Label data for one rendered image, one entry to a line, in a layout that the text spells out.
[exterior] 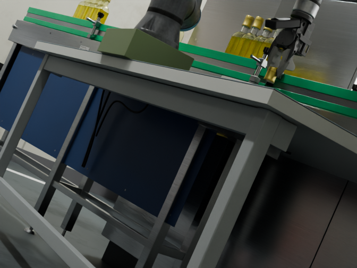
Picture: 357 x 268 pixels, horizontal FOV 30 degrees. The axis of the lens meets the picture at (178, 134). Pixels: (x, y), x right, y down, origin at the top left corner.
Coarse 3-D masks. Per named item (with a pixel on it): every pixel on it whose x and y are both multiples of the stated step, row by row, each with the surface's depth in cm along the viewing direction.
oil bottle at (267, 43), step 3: (267, 39) 242; (270, 39) 241; (273, 39) 241; (264, 42) 243; (267, 42) 242; (270, 42) 241; (264, 45) 242; (267, 45) 241; (270, 45) 240; (261, 48) 243; (261, 51) 242; (258, 54) 243; (261, 54) 242; (258, 57) 242; (261, 57) 241; (267, 57) 239
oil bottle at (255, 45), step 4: (260, 36) 246; (264, 36) 246; (252, 40) 248; (256, 40) 246; (260, 40) 245; (264, 40) 244; (252, 44) 247; (256, 44) 245; (260, 44) 244; (252, 48) 246; (256, 48) 245; (248, 52) 247; (252, 52) 245; (256, 52) 244; (248, 56) 246; (256, 56) 244
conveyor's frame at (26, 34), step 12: (24, 24) 350; (36, 24) 342; (12, 36) 355; (24, 36) 345; (36, 36) 337; (48, 36) 328; (60, 36) 320; (72, 36) 312; (84, 48) 301; (96, 48) 295; (204, 72) 240; (312, 108) 213; (336, 120) 206; (348, 120) 202
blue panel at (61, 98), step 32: (32, 64) 334; (0, 96) 346; (64, 96) 303; (96, 96) 286; (32, 128) 313; (64, 128) 294; (128, 128) 263; (160, 128) 250; (192, 128) 238; (64, 160) 286; (96, 160) 270; (128, 160) 256; (160, 160) 244; (128, 192) 250; (160, 192) 238
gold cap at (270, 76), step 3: (270, 66) 207; (270, 69) 207; (273, 69) 207; (276, 69) 207; (267, 72) 207; (270, 72) 207; (273, 72) 206; (267, 75) 207; (270, 75) 206; (273, 75) 206; (264, 78) 207; (267, 78) 207; (270, 78) 206; (273, 78) 207; (267, 81) 210; (270, 81) 210; (273, 81) 207
